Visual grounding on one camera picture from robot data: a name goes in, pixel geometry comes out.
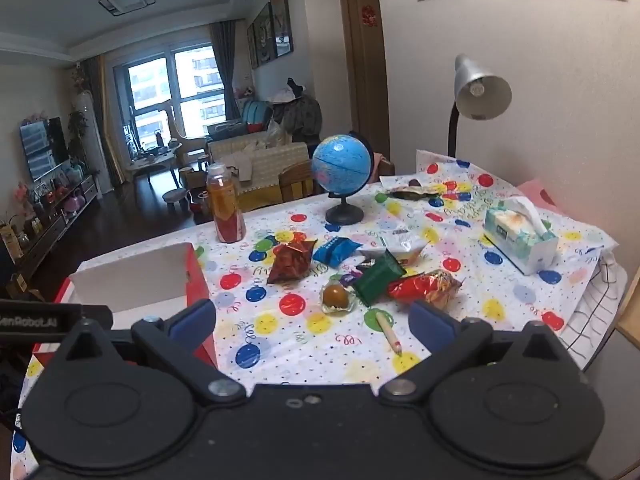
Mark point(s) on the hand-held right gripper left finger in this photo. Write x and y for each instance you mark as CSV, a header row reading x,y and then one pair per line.
x,y
192,319

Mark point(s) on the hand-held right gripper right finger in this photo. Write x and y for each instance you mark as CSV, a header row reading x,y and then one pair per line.
x,y
432,324

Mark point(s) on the red orange snack packet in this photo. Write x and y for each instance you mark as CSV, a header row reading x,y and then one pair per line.
x,y
425,287

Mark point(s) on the green snack packet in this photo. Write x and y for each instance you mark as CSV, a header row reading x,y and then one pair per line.
x,y
377,280

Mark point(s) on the red cardboard box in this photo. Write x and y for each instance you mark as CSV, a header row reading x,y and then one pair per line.
x,y
130,280

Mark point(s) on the white snack packet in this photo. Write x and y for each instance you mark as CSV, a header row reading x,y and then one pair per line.
x,y
400,247

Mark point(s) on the black snack packet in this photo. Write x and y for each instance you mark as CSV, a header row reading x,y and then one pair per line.
x,y
367,262

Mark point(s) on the purple candy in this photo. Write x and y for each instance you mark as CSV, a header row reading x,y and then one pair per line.
x,y
351,276

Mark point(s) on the red-brown foil snack packet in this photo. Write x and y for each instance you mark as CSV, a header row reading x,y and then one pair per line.
x,y
290,262

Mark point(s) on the blue snack packet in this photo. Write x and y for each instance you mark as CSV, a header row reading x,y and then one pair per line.
x,y
335,250

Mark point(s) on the tan pencil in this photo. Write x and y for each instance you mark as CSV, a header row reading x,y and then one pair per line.
x,y
387,332

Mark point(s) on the dark television cabinet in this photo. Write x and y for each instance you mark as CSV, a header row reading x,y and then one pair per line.
x,y
50,225

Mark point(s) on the balloon printed tablecloth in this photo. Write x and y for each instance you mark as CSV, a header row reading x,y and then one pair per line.
x,y
300,332

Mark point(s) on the soft tissue pack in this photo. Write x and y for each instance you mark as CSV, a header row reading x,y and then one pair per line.
x,y
515,240

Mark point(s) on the orange drink bottle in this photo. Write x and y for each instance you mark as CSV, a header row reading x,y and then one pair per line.
x,y
227,205

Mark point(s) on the small round stool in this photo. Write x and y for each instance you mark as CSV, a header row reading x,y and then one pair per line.
x,y
176,195

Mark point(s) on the dark yellow-edged wrapper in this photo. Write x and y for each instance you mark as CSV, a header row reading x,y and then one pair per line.
x,y
412,191

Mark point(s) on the brown round candy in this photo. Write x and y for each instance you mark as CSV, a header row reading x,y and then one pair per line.
x,y
414,181

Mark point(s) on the beige garment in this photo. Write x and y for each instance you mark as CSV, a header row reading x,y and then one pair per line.
x,y
245,166

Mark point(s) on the wooden coffee table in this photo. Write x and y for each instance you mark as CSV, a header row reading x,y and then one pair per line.
x,y
150,160

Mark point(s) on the white checked cloth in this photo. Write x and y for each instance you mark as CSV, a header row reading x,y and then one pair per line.
x,y
597,305

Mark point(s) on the pink-backed wooden chair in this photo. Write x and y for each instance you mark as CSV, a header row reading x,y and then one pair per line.
x,y
384,165

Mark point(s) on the flat television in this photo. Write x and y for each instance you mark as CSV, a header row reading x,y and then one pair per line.
x,y
42,147

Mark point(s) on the wooden armchair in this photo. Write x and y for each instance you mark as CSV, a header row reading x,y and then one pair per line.
x,y
187,140

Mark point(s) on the white tower air conditioner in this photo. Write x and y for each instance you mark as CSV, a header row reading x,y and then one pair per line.
x,y
90,145

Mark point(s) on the sofa with cream cover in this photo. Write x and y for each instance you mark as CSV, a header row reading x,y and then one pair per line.
x,y
280,160

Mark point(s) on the blue desk globe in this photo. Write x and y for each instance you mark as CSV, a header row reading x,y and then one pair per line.
x,y
340,160

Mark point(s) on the green house plant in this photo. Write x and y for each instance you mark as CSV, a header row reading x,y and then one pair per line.
x,y
76,127

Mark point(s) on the teal striped cushion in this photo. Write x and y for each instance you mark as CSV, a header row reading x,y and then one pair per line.
x,y
255,115

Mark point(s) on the large window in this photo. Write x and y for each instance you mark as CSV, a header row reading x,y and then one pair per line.
x,y
165,90

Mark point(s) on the dark jacket pile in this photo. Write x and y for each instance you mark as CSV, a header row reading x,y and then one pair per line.
x,y
300,112

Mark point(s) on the silver desk lamp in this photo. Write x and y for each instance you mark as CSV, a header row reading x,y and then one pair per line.
x,y
480,85

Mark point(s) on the grey curtain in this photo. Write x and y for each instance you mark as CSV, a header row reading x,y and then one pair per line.
x,y
227,70

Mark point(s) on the wooden door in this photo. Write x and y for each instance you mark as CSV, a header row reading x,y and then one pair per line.
x,y
367,75

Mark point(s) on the red door ornament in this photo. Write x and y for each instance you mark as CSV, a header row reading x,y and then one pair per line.
x,y
369,15

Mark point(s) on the dark framed wall picture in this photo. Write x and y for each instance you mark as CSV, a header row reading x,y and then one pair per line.
x,y
281,22
262,35

